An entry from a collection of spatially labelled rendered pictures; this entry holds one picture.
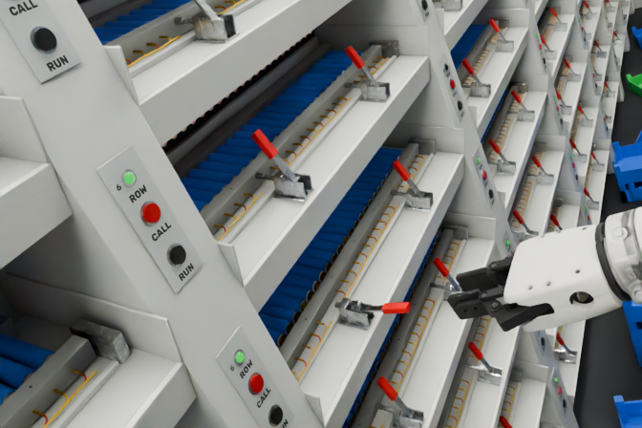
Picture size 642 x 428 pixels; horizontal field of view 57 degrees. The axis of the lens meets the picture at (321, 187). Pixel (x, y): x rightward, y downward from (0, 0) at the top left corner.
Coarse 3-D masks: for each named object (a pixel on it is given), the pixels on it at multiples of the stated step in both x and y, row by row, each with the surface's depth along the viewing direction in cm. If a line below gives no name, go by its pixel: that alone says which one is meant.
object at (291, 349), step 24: (408, 144) 108; (408, 168) 104; (384, 192) 96; (360, 240) 87; (336, 264) 82; (360, 264) 84; (336, 288) 80; (312, 312) 75; (288, 336) 72; (288, 360) 69
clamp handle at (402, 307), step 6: (360, 306) 75; (366, 306) 75; (372, 306) 74; (378, 306) 74; (384, 306) 73; (390, 306) 72; (396, 306) 72; (402, 306) 71; (408, 306) 71; (366, 312) 74; (384, 312) 73; (390, 312) 72; (396, 312) 72; (402, 312) 71
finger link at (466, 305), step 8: (448, 296) 64; (456, 296) 64; (464, 296) 63; (472, 296) 63; (456, 304) 64; (464, 304) 63; (472, 304) 62; (480, 304) 62; (488, 304) 60; (496, 304) 59; (456, 312) 65; (464, 312) 63; (472, 312) 63; (480, 312) 62; (488, 312) 62
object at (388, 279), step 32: (416, 128) 109; (448, 128) 106; (416, 160) 108; (448, 160) 106; (448, 192) 101; (384, 224) 93; (416, 224) 92; (384, 256) 86; (416, 256) 87; (384, 288) 81; (384, 320) 78; (320, 352) 73; (352, 352) 72; (320, 384) 68; (352, 384) 70; (320, 416) 62
